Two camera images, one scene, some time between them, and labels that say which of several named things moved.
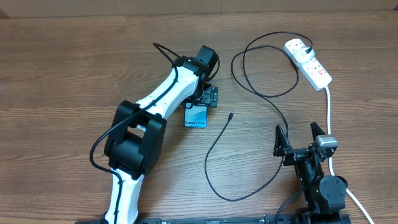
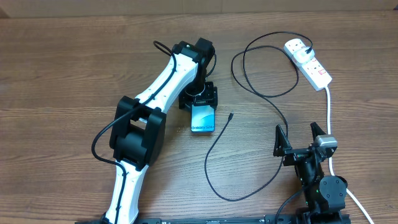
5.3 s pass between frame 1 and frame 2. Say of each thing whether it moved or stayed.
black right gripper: stayed
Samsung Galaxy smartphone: moved
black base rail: stayed
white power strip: stayed
